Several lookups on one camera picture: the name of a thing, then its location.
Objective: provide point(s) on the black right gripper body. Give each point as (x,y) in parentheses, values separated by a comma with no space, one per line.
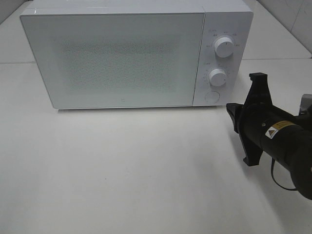
(258,115)

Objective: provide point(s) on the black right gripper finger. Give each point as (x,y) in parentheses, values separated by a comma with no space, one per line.
(234,110)
(238,127)

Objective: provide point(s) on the white round door button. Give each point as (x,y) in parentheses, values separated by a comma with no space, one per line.
(212,97)

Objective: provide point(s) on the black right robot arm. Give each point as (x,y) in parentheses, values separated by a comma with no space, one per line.
(289,143)

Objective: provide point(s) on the white microwave oven body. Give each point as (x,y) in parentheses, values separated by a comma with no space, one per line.
(231,18)

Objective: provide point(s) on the white lower microwave knob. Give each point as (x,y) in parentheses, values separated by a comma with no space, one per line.
(217,77)

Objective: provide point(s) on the white microwave knob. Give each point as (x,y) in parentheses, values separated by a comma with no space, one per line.
(217,77)
(224,46)

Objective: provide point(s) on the white upper microwave knob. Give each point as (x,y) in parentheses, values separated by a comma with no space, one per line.
(224,46)

